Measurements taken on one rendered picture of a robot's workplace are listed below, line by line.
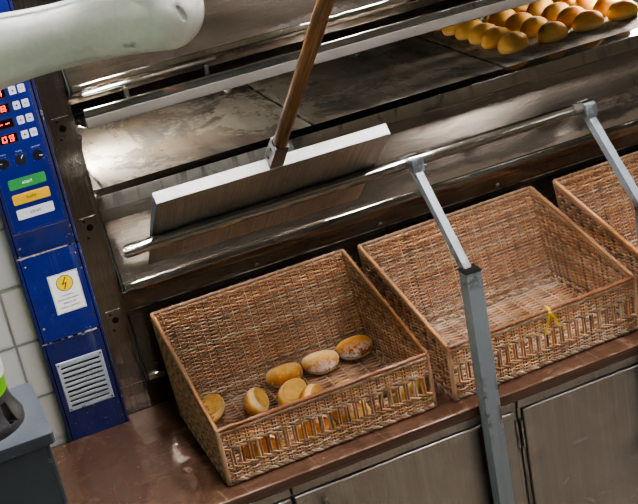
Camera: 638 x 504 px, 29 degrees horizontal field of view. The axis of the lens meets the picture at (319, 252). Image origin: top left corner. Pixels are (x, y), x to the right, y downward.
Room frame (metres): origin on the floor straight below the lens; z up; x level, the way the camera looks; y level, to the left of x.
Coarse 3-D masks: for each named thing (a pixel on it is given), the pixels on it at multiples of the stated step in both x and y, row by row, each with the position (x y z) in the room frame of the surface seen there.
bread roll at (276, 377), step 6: (282, 366) 2.87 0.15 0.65; (288, 366) 2.87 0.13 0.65; (294, 366) 2.88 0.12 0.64; (300, 366) 2.89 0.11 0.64; (270, 372) 2.87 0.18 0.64; (276, 372) 2.86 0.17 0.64; (282, 372) 2.86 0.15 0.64; (288, 372) 2.86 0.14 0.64; (294, 372) 2.86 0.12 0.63; (300, 372) 2.87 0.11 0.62; (270, 378) 2.86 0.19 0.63; (276, 378) 2.86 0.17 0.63; (282, 378) 2.85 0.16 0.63; (288, 378) 2.85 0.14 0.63; (270, 384) 2.86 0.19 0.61; (276, 384) 2.85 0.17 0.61; (282, 384) 2.85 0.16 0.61
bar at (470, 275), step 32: (512, 128) 2.87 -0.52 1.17; (416, 160) 2.78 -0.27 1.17; (608, 160) 2.86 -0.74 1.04; (320, 192) 2.71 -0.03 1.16; (192, 224) 2.63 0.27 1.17; (224, 224) 2.64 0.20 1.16; (448, 224) 2.68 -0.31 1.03; (128, 256) 2.57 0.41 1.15; (480, 288) 2.58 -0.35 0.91; (480, 320) 2.57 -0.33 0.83; (480, 352) 2.57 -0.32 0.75; (480, 384) 2.58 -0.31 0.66; (480, 416) 2.60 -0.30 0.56
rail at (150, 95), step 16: (480, 0) 3.11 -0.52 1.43; (496, 0) 3.12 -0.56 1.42; (416, 16) 3.07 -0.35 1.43; (432, 16) 3.07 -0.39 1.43; (368, 32) 3.02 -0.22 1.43; (384, 32) 3.03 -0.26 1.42; (320, 48) 2.98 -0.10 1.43; (256, 64) 2.93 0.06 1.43; (272, 64) 2.94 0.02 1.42; (192, 80) 2.88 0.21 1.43; (208, 80) 2.89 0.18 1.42; (144, 96) 2.84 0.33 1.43; (160, 96) 2.85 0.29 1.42; (96, 112) 2.81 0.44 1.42
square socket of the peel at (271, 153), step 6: (270, 138) 2.52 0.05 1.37; (270, 144) 2.53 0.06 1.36; (270, 150) 2.53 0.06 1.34; (276, 150) 2.50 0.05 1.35; (282, 150) 2.51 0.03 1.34; (270, 156) 2.54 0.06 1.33; (276, 156) 2.53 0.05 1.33; (282, 156) 2.54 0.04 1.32; (270, 162) 2.55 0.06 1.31; (276, 162) 2.55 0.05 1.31; (282, 162) 2.56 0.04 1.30; (270, 168) 2.57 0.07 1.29
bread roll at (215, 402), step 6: (210, 396) 2.79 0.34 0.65; (216, 396) 2.79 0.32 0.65; (210, 402) 2.77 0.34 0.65; (216, 402) 2.77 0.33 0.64; (222, 402) 2.78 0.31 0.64; (210, 408) 2.75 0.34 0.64; (216, 408) 2.75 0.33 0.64; (222, 408) 2.76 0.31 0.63; (216, 414) 2.74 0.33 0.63; (222, 414) 2.76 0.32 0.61; (216, 420) 2.74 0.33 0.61
